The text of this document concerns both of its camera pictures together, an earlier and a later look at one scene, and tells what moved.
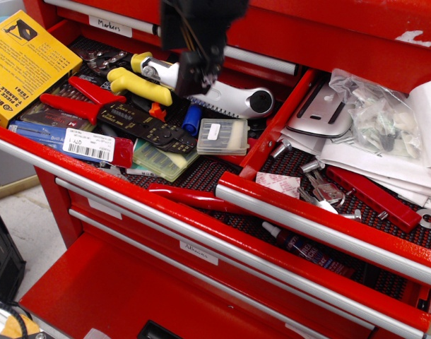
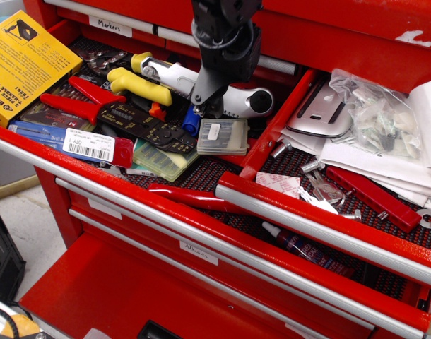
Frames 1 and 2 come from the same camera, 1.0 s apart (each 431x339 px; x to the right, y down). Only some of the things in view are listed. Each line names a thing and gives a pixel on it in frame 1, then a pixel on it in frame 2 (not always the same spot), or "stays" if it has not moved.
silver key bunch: [328, 195] stays
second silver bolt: [311, 166] stays
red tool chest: [298, 195] stays
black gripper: [199, 27] → [229, 36]
